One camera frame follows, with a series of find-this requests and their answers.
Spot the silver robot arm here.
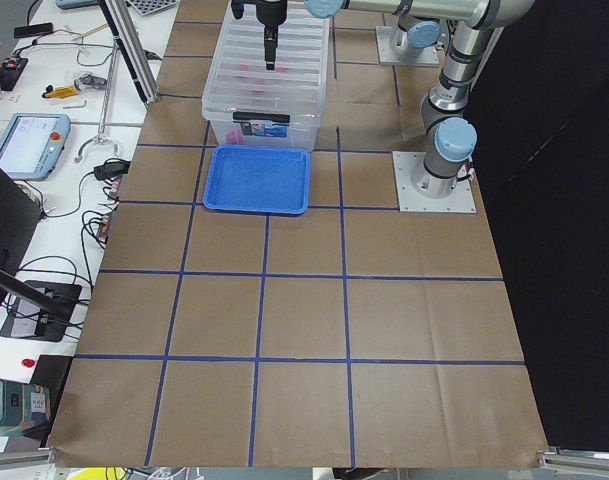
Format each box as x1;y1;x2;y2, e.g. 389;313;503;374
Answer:
304;1;533;199

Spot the clear plastic storage box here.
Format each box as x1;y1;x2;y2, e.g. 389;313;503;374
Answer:
202;91;323;151

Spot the brown paper table cover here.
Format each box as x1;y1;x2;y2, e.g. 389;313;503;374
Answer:
49;1;546;468

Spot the black power adapter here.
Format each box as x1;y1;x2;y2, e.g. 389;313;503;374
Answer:
93;159;131;181

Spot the blue plastic tray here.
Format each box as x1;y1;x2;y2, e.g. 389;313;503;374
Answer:
203;145;311;215

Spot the black monitor stand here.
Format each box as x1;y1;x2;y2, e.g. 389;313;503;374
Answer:
0;168;82;342

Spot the blue teach pendant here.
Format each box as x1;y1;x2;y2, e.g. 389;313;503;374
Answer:
0;113;71;181

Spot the long metal grabber tool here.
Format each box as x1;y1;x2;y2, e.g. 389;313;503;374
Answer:
74;40;119;163

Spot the checkered calibration board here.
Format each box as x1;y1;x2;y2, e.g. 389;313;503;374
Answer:
126;0;179;16

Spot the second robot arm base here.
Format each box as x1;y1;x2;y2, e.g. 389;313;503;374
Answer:
375;20;441;68

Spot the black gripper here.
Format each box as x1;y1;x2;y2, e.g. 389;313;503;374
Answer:
231;0;288;70

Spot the black box latch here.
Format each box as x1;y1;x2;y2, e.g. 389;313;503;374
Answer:
233;111;291;125

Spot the yellow black hand tool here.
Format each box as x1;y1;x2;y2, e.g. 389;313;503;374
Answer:
42;85;80;99

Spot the clear plastic box lid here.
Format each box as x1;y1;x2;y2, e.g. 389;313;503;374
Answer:
202;1;330;125

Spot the red block in box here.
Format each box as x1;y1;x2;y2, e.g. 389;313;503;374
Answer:
251;79;267;97

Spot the aluminium frame post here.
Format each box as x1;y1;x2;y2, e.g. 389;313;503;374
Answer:
98;0;158;105

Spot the teal device box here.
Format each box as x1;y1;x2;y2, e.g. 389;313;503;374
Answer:
0;379;51;436

